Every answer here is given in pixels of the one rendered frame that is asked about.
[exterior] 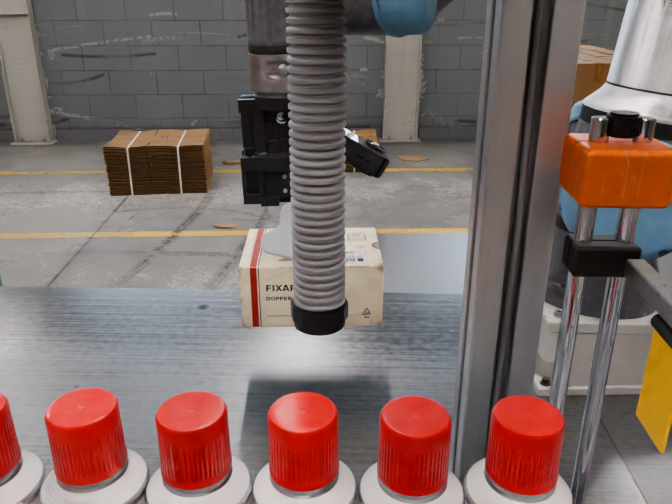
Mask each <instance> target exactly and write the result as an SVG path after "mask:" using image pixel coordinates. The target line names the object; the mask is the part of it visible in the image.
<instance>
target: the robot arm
mask: <svg viewBox="0 0 672 504"><path fill-rule="evenodd" d="M452 1H453V0H347V2H346V3H344V4H343V6H344V7H346V8H347V12H346V13H344V14H343V16H344V17H346V18H347V22H346V23H344V24H343V26H344V27H346V28H347V32H346V33H344V34H343V35H349V36H391V37H398V38H400V37H405V36H407V35H421V34H425V33H426V32H428V31H429V30H430V29H431V27H432V24H433V22H434V21H435V19H436V18H437V17H438V15H439V13H440V11H441V10H443V9H444V8H445V7H446V6H447V5H449V4H450V3H451V2H452ZM286 7H289V3H286V2H285V0H245V12H246V26H247V40H248V55H249V70H250V86H251V89H252V90H253V91H254V92H256V93H255V94H250V95H241V96H240V99H238V111H239V113H241V125H242V138H243V149H242V156H241V158H240V161H241V173H242V186H243V198H244V204H261V207H264V206H268V213H269V214H270V215H272V216H274V217H279V218H280V224H279V226H278V227H277V228H275V229H273V230H271V231H269V232H267V233H265V234H264V235H263V236H262V237H261V248H262V249H263V251H264V252H266V253H268V254H272V255H276V256H280V257H284V258H288V259H293V258H292V252H293V251H292V244H293V243H292V227H291V222H292V219H291V213H292V212H291V205H292V204H291V197H292V196H291V195H290V190H291V187H290V181H291V179H290V172H291V171H290V164H291V162H290V155H291V154H290V153H289V148H290V147H291V145H290V144H289V139H290V138H291V137H290V136H289V130H290V129H291V128H290V127H289V126H288V122H289V121H290V120H291V119H290V118H288V113H289V112H290V111H292V110H290V109H288V103H290V102H291V101H290V100H288V94H289V93H291V92H290V91H288V86H287V85H289V84H291V82H289V81H287V76H288V75H290V74H291V73H289V72H288V71H287V66H289V65H291V63H288V62H287V57H288V56H290V53H287V47H288V46H290V44H289V43H287V42H286V38H287V37H289V36H290V34H289V33H286V28H287V27H289V26H290V24H288V23H286V17H289V14H288V13H286V10H285V8H286ZM611 110H631V111H636V112H639V113H640V115H642V116H651V117H655V118H656V119H657V121H656V127H655V132H654V137H653V138H654V139H656V140H658V141H660V142H662V143H664V144H666V145H668V146H670V147H672V0H628V3H627V7H626V11H625V14H624V18H623V22H622V26H621V29H620V33H619V37H618V40H617V44H616V48H615V51H614V55H613V59H612V62H611V66H610V70H609V73H608V77H607V81H606V83H605V84H604V85H603V86H602V87H601V88H600V89H598V90H597V91H595V92H594V93H592V94H591V95H589V96H588V97H586V98H585V99H584V100H582V101H579V102H577V103H575V104H574V106H573V107H572V109H571V115H570V122H569V129H568V134H570V133H586V134H589V129H590V123H591V118H592V117H593V116H606V115H607V113H610V111H611ZM280 112H283V114H282V118H283V119H281V118H279V117H278V115H277V114H278V113H280ZM344 129H345V128H344ZM345 130H346V135H345V136H344V138H346V144H345V145H344V146H345V147H346V152H345V154H344V155H345V156H346V162H348V163H350V164H352V166H353V167H354V168H355V169H357V170H358V171H360V172H362V173H364V174H366V175H368V176H373V177H375V178H380V177H381V176H382V174H383V172H384V171H385V169H386V167H387V166H388V164H389V158H388V155H387V153H386V150H385V148H383V147H382V146H380V145H379V144H378V143H376V142H373V141H371V140H369V139H366V140H365V139H363V138H361V137H359V136H358V135H356V134H354V133H352V132H350V131H349V130H347V129H345ZM246 156H247V157H246ZM577 209H578V203H577V202H576V201H575V200H574V199H573V198H572V197H571V196H570V195H569V194H568V193H567V192H566V191H565V190H564V189H563V188H562V187H560V194H559V202H558V209H557V216H556V223H555V231H554V238H553V245H552V252H551V260H550V267H549V274H548V281H547V288H546V296H545V302H546V303H548V304H550V305H552V306H555V307H557V308H560V309H562V308H563V302H564V295H565V288H566V282H567V275H568V269H567V268H566V266H565V265H564V263H563V262H562V256H563V249H564V242H565V237H566V235H567V234H574V229H575V222H576V216H577ZM619 209H620V208H597V214H596V220H595V226H594V232H593V234H608V235H615V232H616V226H617V221H618V215H619ZM634 242H635V243H636V244H637V245H638V246H639V247H640V248H641V249H642V253H641V258H640V259H644V260H645V261H646V262H647V263H649V264H650V265H651V266H652V267H653V268H654V269H655V270H656V271H657V272H658V273H659V266H658V258H660V257H662V256H665V255H667V254H669V253H671V252H672V198H671V203H670V205H669V206H668V207H667V208H664V209H648V208H640V211H639V216H638V222H637V227H636V232H635V237H634ZM659 274H660V273H659ZM606 283H607V277H586V281H585V287H584V294H583V300H582V306H581V312H580V315H584V316H589V317H595V318H600V317H601V311H602V306H603V300H604V294H605V289H606ZM655 311H656V310H655V309H654V308H653V307H652V306H651V305H650V303H649V302H648V301H647V300H646V299H645V298H644V297H643V296H642V295H641V294H640V292H639V291H638V290H637V289H636V288H635V287H634V286H633V285H632V284H631V282H630V281H629V280H628V279H627V280H626V285H625V290H624V295H623V301H622V306H621V311H620V317H619V320H624V319H636V318H642V317H645V316H648V315H650V314H652V313H654V312H655Z"/></svg>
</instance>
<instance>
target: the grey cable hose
mask: <svg viewBox="0 0 672 504"><path fill-rule="evenodd" d="M285 2H286V3H289V7H286V8H285V10H286V13H288V14H289V17H286V23H288V24H290V26H289V27H287V28H286V33H289V34H290V36H289V37H287V38H286V42H287V43H289V44H290V46H288V47H287V53H290V56H288V57H287V62H288V63H291V65H289V66H287V71H288V72H289V73H291V74H290V75H288V76H287V81H289V82H291V84H289V85H287V86H288V91H290V92H291V93H289V94H288V100H290V101H291V102H290V103H288V109H290V110H292V111H290V112H289V113H288V118H290V119H291V120H290V121H289V122H288V126H289V127H290V128H291V129H290V130H289V136H290V137H291V138H290V139H289V144H290V145H291V147H290V148H289V153H290V154H291V155H290V162H291V164H290V171H291V172H290V179H291V181H290V187H291V190H290V195H291V196H292V197H291V204H292V205H291V212H292V213H291V219H292V222H291V227H292V243H293V244H292V251H293V252H292V258H293V260H292V264H293V281H294V282H293V288H294V289H293V293H294V298H293V299H292V300H291V317H292V319H293V322H294V326H295V328H296V329H297V330H299V331H300V332H302V333H304V334H308V335H313V336H325V335H330V334H334V333H337V332H338V331H340V330H341V329H343V327H344V326H345V320H346V319H347V317H348V301H347V299H346V297H345V249H346V246H345V233H346V230H345V218H346V215H345V210H346V207H345V202H346V198H345V194H346V190H345V188H344V187H345V186H346V181H345V180H344V179H345V178H346V173H345V172H344V171H345V169H346V165H345V163H344V162H345V161H346V156H345V155H344V154H345V152H346V147H345V146H344V145H345V144H346V138H344V136H345V135H346V130H345V129H344V127H345V126H346V121H345V120H344V118H345V117H346V112H345V111H343V110H344V109H345V108H346V103H345V102H343V101H344V100H346V94H345V93H343V91H345V90H346V85H345V84H344V83H343V82H345V81H346V75H344V74H343V72H345V71H347V67H346V66H345V65H343V63H345V62H346V61H347V57H346V56H343V53H345V52H347V48H346V47H345V46H343V44H344V43H346V42H347V38H346V37H344V36H343V34H344V33H346V32H347V28H346V27H344V26H343V24H344V23H346V22H347V18H346V17H344V16H343V14H344V13H346V12H347V8H346V7H344V6H343V4H344V3H346V2H347V0H285Z"/></svg>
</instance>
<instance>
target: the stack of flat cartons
mask: <svg viewBox="0 0 672 504"><path fill-rule="evenodd" d="M157 131H158V132H157ZM209 133H210V131H209V129H193V130H188V131H187V130H175V129H168V130H149V131H132V130H121V131H119V132H118V134H117V135H116V136H115V137H114V138H113V139H112V140H111V141H110V142H109V143H108V144H107V145H106V146H105V147H103V150H104V151H103V154H104V160H105V164H106V165H107V166H106V170H107V171H106V173H107V174H108V175H107V177H108V178H109V180H108V181H109V183H108V186H109V190H110V192H109V193H110V196H122V195H132V196H133V195H153V194H166V193H167V194H184V193H208V189H209V185H210V181H211V177H212V173H213V166H212V165H213V163H212V158H213V157H212V156H211V155H212V153H211V151H210V150H211V147H210V146H211V145H210V140H209Z"/></svg>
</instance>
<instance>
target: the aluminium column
mask: <svg viewBox="0 0 672 504"><path fill-rule="evenodd" d="M535 5H536V0H488V1H487V13H486V25H485V37H484V49H483V61H482V73H481V85H480V97H479V109H478V120H477V132H476V144H475V156H474V168H473V180H472V192H471V204H470V216H469V228H468V240H467V252H466V264H465V276H464V288H463V300H462V312H461V324H460V336H459V347H458V359H457V371H456V383H455V395H454V407H453V419H452V431H451V443H450V455H449V467H448V468H449V470H450V471H451V472H452V473H454V474H455V476H456V477H457V478H458V479H459V481H460V482H461V484H462V486H463V488H464V479H465V475H466V473H467V471H468V470H469V468H470V467H471V466H472V465H473V464H475V463H476V462H478V461H479V460H482V459H484V452H485V443H486V436H487V428H488V421H489V414H490V407H491V400H492V394H493V387H494V381H495V374H496V367H497V359H498V352H499V345H500V337H501V329H502V322H503V314H504V306H505V298H506V290H507V283H508V275H509V266H510V258H511V250H512V241H513V232H514V222H515V212H516V201H517V190H518V180H519V169H520V159H521V148H522V138H523V128H524V118H525V108H526V98H527V88H528V78H529V68H530V57H531V47H532V36H533V25H534V15H535ZM585 6H586V0H546V1H545V11H544V20H543V30H542V40H541V50H540V60H539V70H538V80H537V90H536V99H535V109H534V118H533V128H532V137H531V147H530V156H529V166H528V176H527V186H526V197H525V207H524V217H523V226H522V235H521V244H520V252H519V260H518V268H517V276H516V284H515V291H514V299H513V306H512V314H511V321H510V329H509V336H508V343H507V351H506V358H505V365H504V372H503V378H502V385H501V391H500V397H499V400H501V399H503V398H505V397H508V396H513V395H527V396H532V390H533V383H534V375H535V368H536V361H537V354H538V346H539V339H540V332H541V325H542V317H543V310H544V303H545V296H546V288H547V281H548V274H549V267H550V260H551V252H552V245H553V238H554V231H555V223H556V216H557V209H558V202H559V194H560V187H561V186H560V185H559V174H560V166H561V159H562V152H563V144H564V138H565V136H566V135H567V134H568V129H569V122H570V115H571V108H572V100H573V93H574V86H575V79H576V71H577V64H578V57H579V50H580V43H581V35H582V28H583V21H584V14H585Z"/></svg>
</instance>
